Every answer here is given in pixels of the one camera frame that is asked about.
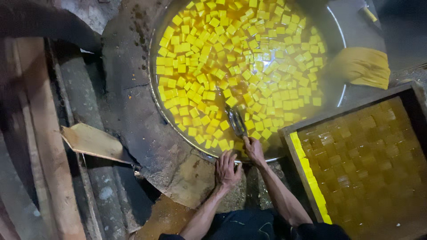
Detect person's left hand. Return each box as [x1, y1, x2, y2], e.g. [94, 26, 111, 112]
[214, 149, 243, 188]

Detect person's right hand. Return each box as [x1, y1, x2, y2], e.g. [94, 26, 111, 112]
[242, 136, 266, 165]

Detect metal slotted spatula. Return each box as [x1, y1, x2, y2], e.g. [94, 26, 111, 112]
[225, 105, 249, 139]

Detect large metal wok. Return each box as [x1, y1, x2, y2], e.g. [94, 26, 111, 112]
[148, 0, 347, 164]

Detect floating yellow tofu cubes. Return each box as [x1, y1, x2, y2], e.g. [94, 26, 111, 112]
[155, 0, 327, 151]

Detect person's dark clothing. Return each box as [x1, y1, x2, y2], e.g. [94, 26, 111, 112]
[158, 208, 351, 240]

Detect wooden tray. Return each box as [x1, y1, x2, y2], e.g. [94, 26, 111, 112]
[280, 81, 427, 240]

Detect concrete stove surround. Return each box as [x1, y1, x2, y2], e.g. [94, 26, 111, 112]
[100, 0, 247, 214]

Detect grid of brown tofu blocks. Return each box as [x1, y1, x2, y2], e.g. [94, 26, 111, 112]
[290, 97, 427, 240]

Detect yellow cloth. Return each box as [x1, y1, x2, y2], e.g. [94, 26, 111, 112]
[328, 47, 391, 90]

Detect wooden board piece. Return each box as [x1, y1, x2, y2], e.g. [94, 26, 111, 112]
[60, 123, 135, 165]

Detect wooden plank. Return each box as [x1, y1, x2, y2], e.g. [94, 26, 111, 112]
[13, 37, 87, 240]

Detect yellow-handled tool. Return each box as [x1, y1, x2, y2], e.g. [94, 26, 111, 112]
[359, 5, 381, 25]

